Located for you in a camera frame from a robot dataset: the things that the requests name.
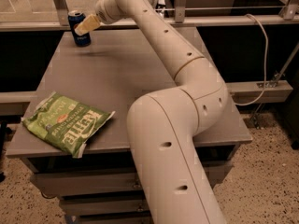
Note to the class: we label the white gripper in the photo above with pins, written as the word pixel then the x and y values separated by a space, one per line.
pixel 104 14

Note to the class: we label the blue pepsi can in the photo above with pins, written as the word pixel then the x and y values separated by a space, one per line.
pixel 75 17

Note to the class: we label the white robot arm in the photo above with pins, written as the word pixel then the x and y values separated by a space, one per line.
pixel 162 124

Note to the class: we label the green jalapeno chip bag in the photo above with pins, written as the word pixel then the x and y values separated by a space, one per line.
pixel 65 123

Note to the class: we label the grey drawer cabinet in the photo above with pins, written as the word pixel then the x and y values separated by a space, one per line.
pixel 117 68

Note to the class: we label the top drawer with knob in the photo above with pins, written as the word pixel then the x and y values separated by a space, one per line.
pixel 91 179

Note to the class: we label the drawer with knob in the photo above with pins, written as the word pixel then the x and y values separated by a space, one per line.
pixel 108 205
pixel 91 179

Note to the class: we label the middle drawer with knob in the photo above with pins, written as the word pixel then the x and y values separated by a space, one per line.
pixel 108 205

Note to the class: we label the bottom drawer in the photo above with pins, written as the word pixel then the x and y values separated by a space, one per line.
pixel 121 218

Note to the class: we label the metal railing frame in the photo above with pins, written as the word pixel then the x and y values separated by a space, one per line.
pixel 46 15

